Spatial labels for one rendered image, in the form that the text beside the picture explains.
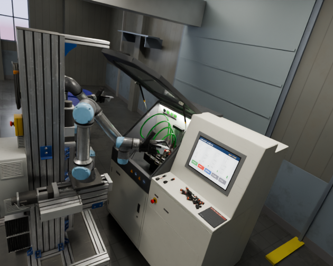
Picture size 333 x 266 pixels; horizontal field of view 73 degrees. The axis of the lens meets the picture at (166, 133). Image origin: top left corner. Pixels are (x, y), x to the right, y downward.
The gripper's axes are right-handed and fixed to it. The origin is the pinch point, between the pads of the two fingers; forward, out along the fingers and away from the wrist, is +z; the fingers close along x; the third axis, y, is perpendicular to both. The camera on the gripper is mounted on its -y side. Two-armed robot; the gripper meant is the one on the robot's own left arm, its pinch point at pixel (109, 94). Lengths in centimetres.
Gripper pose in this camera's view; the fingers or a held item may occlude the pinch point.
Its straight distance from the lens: 258.0
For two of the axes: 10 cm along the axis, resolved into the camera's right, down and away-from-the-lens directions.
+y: -2.9, 8.5, 4.4
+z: 5.2, -2.4, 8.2
